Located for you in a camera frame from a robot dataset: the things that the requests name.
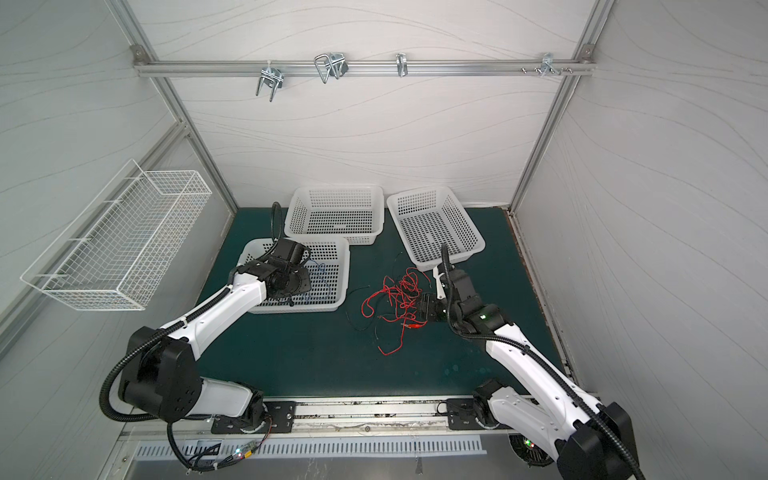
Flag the white vented cable duct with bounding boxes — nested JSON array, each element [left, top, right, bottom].
[[134, 435, 487, 461]]

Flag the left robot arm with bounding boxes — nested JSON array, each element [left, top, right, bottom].
[[99, 203, 311, 430]]

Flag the white basket back middle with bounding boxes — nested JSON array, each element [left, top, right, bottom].
[[284, 185, 384, 246]]

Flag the aluminium crossbar rail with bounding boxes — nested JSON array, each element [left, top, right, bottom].
[[134, 58, 596, 78]]

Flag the white wire wall basket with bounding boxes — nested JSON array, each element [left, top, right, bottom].
[[20, 160, 211, 312]]

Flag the red cable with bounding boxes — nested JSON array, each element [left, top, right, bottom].
[[360, 267, 433, 357]]

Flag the white basket front left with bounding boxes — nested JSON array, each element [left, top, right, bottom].
[[249, 235, 350, 315]]

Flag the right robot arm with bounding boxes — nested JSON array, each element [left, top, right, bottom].
[[433, 245, 644, 479]]

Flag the metal hook clamp middle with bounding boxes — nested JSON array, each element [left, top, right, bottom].
[[313, 52, 349, 84]]

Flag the metal hook clamp left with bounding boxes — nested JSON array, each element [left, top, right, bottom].
[[255, 66, 284, 102]]

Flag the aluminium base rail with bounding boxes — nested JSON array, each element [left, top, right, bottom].
[[209, 394, 613, 436]]

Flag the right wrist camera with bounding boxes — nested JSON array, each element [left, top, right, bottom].
[[432, 267, 446, 300]]

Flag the metal hook clamp right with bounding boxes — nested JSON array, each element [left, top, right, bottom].
[[520, 53, 572, 77]]

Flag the white basket back right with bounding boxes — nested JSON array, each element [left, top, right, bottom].
[[387, 186, 486, 272]]

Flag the metal hook clamp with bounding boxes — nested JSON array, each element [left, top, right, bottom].
[[313, 52, 349, 84], [520, 53, 572, 77], [255, 66, 284, 102]]

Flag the metal hook small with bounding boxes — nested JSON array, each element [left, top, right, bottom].
[[395, 53, 408, 78]]

